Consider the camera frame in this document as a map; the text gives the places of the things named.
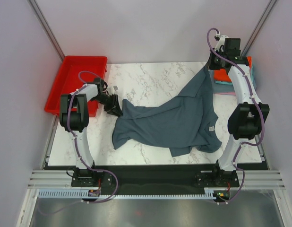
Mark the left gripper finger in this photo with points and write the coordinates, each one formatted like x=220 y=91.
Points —
x=117 y=111
x=108 y=105

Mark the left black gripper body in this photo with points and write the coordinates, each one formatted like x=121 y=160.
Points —
x=102 y=99

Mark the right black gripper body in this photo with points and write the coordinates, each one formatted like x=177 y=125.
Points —
x=215 y=62

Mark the dark blue-grey t-shirt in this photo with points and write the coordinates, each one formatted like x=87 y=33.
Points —
x=185 y=122

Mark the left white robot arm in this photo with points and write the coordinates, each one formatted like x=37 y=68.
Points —
x=74 y=116

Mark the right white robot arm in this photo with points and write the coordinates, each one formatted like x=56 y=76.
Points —
x=246 y=124

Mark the folded orange t-shirt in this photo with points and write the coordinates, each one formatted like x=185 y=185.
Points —
x=250 y=63

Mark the folded teal t-shirt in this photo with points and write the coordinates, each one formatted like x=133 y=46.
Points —
x=253 y=75

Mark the red plastic tray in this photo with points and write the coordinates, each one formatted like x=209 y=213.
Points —
x=73 y=72

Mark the folded pink t-shirt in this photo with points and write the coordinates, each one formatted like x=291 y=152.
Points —
x=226 y=93

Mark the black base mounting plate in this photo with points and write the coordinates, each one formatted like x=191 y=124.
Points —
x=155 y=179

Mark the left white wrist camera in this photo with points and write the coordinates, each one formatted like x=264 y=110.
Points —
x=112 y=89

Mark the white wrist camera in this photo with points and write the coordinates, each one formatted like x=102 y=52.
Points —
x=220 y=42
x=112 y=89

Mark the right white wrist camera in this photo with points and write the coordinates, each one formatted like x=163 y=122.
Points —
x=220 y=42

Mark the aluminium extrusion rail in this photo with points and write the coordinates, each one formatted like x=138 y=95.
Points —
x=260 y=179

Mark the white slotted cable duct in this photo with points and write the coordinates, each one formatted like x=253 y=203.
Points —
x=88 y=194

